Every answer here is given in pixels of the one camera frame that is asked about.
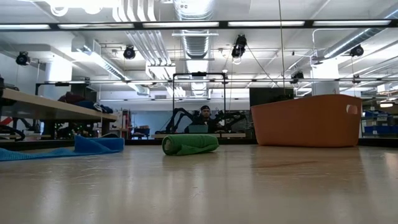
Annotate green elastic bandage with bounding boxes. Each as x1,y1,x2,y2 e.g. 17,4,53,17
161,133,220,156

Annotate blue elastic bandage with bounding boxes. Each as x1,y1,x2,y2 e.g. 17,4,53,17
0,135,125,162

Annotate person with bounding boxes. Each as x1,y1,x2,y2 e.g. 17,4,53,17
186,105,225,134

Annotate teal laptop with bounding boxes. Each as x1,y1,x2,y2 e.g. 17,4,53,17
188,124,209,134

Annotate distant wooden table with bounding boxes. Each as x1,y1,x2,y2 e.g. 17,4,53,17
154,133,246,139

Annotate blue cart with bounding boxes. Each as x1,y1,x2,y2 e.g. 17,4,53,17
132,125,150,140

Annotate red and white rack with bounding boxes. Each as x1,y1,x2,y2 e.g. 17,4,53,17
122,108,132,140

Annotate orange plastic bin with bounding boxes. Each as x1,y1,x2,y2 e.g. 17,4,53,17
250,94,363,148

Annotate dark clothing pile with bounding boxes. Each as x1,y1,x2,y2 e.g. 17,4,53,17
58,91,114,114

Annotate black overhead light bar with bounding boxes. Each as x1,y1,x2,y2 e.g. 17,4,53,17
0,19,398,31

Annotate blue storage bins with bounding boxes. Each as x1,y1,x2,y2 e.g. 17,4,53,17
362,110,398,136

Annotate distant black rig frame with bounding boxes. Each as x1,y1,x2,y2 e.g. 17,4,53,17
172,72,227,134

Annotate distant overhead light rail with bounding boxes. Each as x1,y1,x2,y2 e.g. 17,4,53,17
35,78,398,85

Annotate thin hanging cable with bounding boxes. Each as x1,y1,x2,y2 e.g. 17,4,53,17
277,0,286,96

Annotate wooden workbench with grey frame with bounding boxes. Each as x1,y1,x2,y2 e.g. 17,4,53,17
0,88,119,141

